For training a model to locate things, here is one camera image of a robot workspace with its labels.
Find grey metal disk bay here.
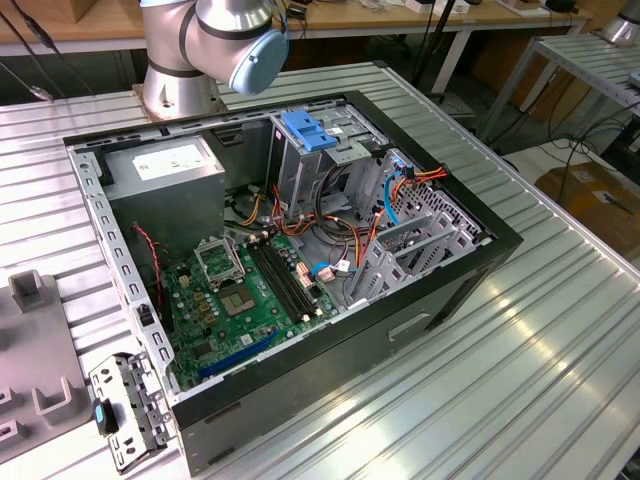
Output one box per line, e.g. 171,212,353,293
344,147,496,309

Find black RAM slot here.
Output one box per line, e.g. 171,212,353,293
247,237,309,325
259,230,324,317

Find grey optical drive cage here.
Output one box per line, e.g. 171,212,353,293
267,104,389,221

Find metal socket cover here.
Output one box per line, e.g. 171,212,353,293
193,234,247,292

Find CPU socket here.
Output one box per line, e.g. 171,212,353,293
217,282,261,319

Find blue plastic drive latch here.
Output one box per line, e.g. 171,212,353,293
281,110,339,154

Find green motherboard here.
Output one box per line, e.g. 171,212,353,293
159,232,341,394

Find black open PC case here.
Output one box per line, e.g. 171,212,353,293
62,89,525,479

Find blue expansion slot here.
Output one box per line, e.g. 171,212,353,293
198,329,281,381

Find grey Dell power supply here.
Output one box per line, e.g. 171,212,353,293
99,134,227,261

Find brown cardboard floor box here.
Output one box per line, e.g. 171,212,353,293
534,162,640,256

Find black latch with blue button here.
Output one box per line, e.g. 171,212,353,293
92,397,121,436

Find grey parts rack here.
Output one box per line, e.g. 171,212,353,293
0,269,96,454

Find long wooden desk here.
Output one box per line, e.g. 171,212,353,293
0,0,594,101

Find cardboard box on desk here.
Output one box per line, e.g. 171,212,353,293
69,0,146,24

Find metal slat side table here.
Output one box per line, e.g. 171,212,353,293
479,32,640,144

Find orange yellow black wire bundle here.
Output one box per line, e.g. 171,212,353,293
319,209,389,274

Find red orange wire bundle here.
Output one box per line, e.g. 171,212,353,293
269,184,321,236

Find yellow black power wires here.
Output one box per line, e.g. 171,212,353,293
239,187,266,227

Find blue disk data wire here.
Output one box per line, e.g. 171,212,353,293
383,155,417,227

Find red black fan wire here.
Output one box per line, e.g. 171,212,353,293
132,223,166,321

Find hinged metal card bracket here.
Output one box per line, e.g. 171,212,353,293
87,349,177,475

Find black cable with silver connector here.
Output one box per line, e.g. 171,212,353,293
0,0,56,104

